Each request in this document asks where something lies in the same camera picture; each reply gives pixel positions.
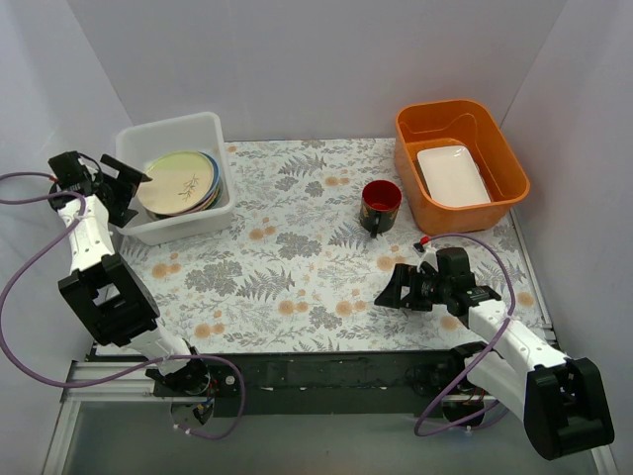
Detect blue round plate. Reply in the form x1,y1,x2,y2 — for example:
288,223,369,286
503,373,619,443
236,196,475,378
203,152,224,209

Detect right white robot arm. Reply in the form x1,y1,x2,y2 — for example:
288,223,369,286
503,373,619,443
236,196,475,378
374,247,615,460

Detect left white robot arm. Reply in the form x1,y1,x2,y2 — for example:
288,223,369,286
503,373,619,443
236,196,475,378
48,150,212,396

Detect white translucent plastic bin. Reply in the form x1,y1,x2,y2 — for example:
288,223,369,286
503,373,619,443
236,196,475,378
116,112,236,245

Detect orange plastic bin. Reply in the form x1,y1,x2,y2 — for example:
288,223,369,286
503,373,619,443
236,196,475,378
394,99,530,236

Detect red black cup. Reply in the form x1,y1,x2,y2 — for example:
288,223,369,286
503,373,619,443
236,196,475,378
359,180,403,238

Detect floral table mat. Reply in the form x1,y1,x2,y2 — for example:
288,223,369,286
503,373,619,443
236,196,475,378
96,138,550,355

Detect white rectangular plate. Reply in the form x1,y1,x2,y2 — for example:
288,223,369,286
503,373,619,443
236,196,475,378
416,145,491,208

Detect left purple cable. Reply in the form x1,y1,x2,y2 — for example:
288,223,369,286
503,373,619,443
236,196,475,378
0,171,247,440

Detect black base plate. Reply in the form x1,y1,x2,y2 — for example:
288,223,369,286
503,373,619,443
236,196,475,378
88,345,565,417

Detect aluminium rail frame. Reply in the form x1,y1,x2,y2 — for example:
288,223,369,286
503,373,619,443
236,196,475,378
42,358,619,475

